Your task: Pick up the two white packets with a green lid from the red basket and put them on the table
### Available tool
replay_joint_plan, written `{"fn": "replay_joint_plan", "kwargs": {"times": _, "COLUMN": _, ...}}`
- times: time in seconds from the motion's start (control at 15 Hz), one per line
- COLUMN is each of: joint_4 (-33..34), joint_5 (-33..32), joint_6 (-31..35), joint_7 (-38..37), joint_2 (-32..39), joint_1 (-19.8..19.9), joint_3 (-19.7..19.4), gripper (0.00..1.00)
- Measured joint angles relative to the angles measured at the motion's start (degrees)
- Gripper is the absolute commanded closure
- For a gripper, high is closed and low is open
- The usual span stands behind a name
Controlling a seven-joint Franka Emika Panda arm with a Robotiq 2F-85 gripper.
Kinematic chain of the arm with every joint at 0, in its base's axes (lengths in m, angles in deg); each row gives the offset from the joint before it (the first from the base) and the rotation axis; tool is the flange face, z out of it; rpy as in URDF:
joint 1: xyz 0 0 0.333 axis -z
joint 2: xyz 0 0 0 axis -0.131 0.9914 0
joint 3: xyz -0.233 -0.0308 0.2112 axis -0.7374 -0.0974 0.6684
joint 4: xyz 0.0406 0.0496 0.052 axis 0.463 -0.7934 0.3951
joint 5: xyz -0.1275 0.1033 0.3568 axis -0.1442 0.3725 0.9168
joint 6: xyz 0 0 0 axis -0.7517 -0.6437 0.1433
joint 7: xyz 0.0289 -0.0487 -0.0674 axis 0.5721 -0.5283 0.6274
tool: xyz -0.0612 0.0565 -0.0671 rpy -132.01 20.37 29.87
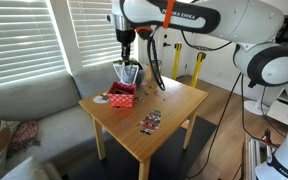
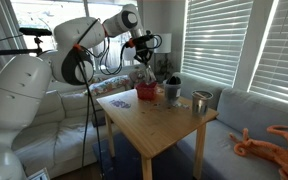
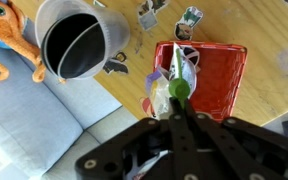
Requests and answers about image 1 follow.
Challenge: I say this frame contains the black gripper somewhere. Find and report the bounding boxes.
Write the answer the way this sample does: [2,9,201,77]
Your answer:
[115,28,137,66]

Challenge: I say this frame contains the red woven basket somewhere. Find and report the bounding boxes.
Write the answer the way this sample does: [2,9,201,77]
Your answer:
[107,81,138,109]

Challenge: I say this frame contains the narrow white window blind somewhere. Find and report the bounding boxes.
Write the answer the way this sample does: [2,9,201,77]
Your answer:
[67,0,137,67]

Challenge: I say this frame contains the round snowman sticker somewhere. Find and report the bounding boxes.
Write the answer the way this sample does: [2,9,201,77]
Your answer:
[92,92,111,105]

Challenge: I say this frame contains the white door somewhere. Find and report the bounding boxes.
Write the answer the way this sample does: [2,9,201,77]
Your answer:
[157,26,198,80]

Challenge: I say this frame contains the square wooden table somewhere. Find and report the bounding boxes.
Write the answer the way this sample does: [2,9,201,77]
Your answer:
[78,74,210,180]

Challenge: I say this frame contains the grey sofa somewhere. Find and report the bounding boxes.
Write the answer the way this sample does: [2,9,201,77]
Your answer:
[0,58,139,180]

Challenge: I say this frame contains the black floor mat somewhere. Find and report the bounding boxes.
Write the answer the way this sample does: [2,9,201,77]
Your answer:
[65,114,218,180]

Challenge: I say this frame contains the wide white window blind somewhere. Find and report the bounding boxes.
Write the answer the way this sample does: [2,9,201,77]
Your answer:
[0,0,67,90]

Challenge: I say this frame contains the red floral cloth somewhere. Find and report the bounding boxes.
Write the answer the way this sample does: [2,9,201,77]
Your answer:
[7,120,42,157]

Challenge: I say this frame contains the white floor stand base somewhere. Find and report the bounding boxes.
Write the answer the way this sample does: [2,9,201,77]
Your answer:
[242,99,269,117]

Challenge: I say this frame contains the white cushion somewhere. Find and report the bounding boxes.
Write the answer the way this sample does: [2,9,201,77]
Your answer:
[1,155,64,180]

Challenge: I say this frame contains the white shelf unit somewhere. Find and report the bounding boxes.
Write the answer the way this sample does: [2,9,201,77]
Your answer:
[260,89,288,126]

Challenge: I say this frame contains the thick black gripper cable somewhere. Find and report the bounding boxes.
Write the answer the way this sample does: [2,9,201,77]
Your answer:
[146,28,167,92]

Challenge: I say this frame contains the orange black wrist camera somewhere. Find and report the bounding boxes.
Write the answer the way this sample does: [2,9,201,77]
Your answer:
[135,26,155,41]

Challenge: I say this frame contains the yellow post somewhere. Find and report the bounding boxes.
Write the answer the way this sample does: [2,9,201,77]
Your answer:
[189,52,207,89]
[171,42,183,81]

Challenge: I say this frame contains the orange cable strap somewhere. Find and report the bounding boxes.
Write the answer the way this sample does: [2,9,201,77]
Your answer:
[161,0,177,30]

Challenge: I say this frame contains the thin black cable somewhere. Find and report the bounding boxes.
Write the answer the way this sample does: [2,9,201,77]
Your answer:
[186,72,244,180]

